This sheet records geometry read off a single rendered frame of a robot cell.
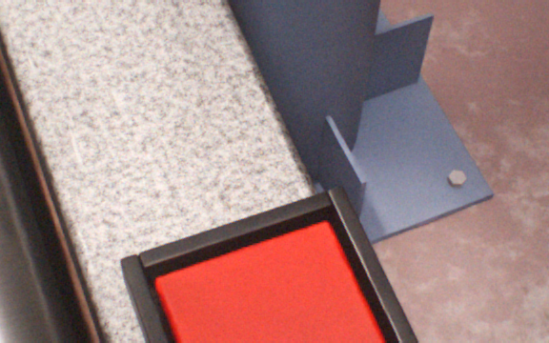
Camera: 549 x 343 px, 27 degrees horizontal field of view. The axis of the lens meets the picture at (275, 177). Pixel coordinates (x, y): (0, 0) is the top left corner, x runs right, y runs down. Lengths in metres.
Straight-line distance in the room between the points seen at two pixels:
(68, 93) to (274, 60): 0.83
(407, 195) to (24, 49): 1.05
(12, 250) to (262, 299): 0.08
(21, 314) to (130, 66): 0.10
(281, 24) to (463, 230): 0.40
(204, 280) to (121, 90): 0.09
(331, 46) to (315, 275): 0.86
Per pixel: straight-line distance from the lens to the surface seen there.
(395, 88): 1.52
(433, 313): 1.39
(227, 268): 0.36
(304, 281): 0.36
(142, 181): 0.40
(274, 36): 1.20
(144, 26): 0.43
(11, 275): 0.38
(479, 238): 1.45
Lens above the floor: 1.26
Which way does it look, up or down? 60 degrees down
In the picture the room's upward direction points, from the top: 4 degrees clockwise
